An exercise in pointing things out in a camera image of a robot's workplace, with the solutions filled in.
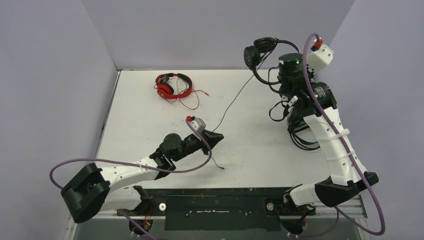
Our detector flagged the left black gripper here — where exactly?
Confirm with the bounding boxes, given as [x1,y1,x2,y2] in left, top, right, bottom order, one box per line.
[172,128,224,162]

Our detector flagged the large black blue headphones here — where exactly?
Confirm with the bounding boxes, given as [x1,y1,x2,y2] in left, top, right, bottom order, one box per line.
[287,113,321,151]

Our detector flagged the small black headphones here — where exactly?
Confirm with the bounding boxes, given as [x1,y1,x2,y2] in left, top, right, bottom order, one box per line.
[210,37,301,170]

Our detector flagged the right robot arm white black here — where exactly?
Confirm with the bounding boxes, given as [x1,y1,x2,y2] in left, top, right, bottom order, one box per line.
[277,52,379,214]

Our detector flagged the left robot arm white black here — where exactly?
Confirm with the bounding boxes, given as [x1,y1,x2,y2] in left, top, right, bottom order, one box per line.
[60,130,224,224]

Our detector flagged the red headphones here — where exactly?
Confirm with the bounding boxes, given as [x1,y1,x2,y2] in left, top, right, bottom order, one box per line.
[153,73,210,111]

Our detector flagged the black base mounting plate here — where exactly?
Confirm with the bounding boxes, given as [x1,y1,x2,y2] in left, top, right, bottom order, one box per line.
[100,185,317,235]

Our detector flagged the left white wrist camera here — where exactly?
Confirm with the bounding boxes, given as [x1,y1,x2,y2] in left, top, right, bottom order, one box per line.
[186,116,206,133]

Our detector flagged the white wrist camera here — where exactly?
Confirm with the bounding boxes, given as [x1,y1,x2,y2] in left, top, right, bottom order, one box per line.
[306,38,334,75]
[186,116,206,133]

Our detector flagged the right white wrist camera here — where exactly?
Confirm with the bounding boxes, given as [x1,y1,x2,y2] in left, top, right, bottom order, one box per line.
[306,38,334,75]

